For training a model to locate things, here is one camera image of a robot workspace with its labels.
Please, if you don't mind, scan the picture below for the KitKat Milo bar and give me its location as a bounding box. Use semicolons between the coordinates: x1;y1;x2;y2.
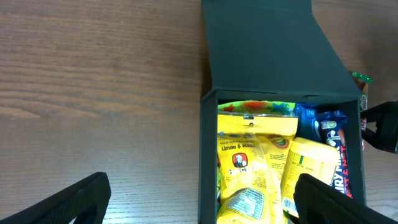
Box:
350;70;374;152

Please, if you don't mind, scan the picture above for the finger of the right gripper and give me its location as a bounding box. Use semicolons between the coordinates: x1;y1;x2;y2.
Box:
360;101;397;154

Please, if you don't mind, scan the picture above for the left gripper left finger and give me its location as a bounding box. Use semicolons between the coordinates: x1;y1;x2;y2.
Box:
1;172;111;224

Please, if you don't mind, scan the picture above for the dark green gift box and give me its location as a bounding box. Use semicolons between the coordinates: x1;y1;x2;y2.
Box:
198;0;366;223

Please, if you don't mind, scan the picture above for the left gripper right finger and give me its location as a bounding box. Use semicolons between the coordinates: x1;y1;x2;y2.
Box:
294;174;397;224

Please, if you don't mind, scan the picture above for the yellow candy canister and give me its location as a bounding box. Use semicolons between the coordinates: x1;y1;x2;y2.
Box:
280;137;340;217

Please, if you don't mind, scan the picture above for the Dairy Milk chocolate bar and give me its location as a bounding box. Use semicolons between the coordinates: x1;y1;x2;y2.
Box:
315;110;353;198

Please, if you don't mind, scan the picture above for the blue Oreo cookie pack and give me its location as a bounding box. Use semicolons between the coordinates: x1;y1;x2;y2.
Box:
294;103;322;142

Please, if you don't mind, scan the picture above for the yellow candy bag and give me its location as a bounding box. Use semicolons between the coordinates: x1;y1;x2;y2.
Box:
216;114;298;224

